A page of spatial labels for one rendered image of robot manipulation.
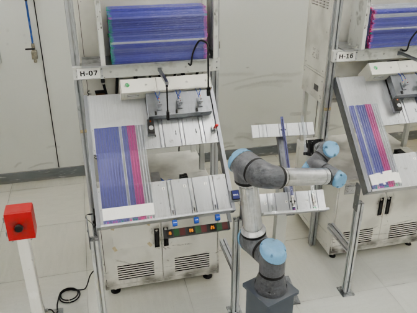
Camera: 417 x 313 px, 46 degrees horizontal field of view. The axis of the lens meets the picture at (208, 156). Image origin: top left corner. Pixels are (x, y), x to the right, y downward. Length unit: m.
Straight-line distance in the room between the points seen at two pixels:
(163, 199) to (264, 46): 2.24
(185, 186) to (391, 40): 1.46
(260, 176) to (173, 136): 0.79
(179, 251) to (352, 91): 1.40
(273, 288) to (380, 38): 1.57
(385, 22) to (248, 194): 1.41
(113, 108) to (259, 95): 2.11
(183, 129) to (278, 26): 2.00
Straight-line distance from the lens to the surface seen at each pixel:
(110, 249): 2.92
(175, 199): 2.51
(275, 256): 2.17
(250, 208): 2.15
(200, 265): 3.10
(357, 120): 2.96
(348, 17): 3.14
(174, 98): 2.64
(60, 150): 4.42
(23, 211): 2.57
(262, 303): 2.27
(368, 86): 3.11
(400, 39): 3.12
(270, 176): 1.96
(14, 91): 4.25
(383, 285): 3.35
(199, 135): 2.64
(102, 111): 2.66
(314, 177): 2.11
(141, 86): 2.63
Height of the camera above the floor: 2.07
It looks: 26 degrees down
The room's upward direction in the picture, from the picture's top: straight up
